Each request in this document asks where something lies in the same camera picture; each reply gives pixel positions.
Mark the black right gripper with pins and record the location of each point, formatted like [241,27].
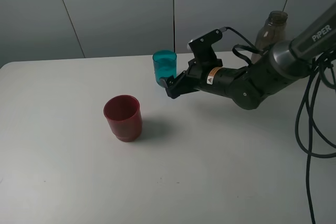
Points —
[192,80]

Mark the teal transparent plastic cup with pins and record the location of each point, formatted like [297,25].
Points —
[164,63]

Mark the smoky transparent plastic bottle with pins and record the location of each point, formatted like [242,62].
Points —
[273,30]

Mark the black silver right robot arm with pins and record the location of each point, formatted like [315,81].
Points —
[267,71]

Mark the red plastic cup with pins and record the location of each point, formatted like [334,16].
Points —
[124,117]

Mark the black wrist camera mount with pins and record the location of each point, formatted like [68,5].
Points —
[202,49]

